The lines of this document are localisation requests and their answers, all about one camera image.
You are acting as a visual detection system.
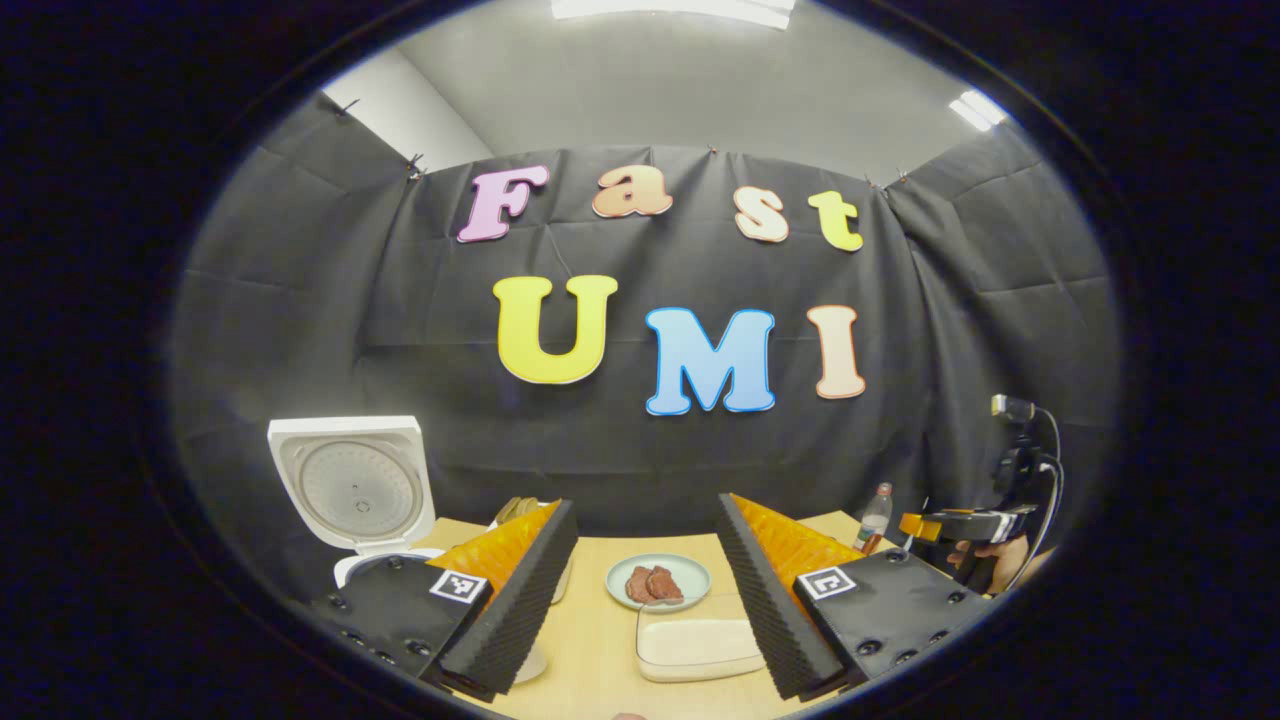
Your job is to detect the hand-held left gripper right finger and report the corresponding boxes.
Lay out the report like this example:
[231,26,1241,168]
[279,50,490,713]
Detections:
[715,492,1001,703]

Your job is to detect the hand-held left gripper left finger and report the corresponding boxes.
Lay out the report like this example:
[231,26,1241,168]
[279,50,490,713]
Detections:
[300,498,579,701]

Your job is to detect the clear container of rice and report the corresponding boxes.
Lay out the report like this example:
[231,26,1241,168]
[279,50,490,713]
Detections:
[635,600,769,684]

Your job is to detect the white rice cooker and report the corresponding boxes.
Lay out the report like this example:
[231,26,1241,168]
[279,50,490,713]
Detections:
[267,416,549,686]

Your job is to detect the pale green plate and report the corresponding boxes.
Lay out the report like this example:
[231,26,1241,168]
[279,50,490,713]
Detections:
[605,553,712,612]

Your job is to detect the clear plastic water bottle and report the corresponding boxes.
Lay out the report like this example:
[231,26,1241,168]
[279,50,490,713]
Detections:
[855,483,894,554]

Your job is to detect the brown meat slices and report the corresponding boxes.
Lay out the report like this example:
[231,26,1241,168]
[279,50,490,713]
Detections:
[625,565,685,606]

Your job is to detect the black backdrop cloth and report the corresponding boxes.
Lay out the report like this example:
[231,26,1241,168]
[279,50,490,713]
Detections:
[170,90,1123,601]

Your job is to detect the long ceiling light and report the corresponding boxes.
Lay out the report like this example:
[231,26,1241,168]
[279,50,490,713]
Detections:
[550,0,797,32]

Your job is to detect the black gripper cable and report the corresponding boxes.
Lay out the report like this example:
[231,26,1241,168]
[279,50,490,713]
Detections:
[1030,405,1067,563]

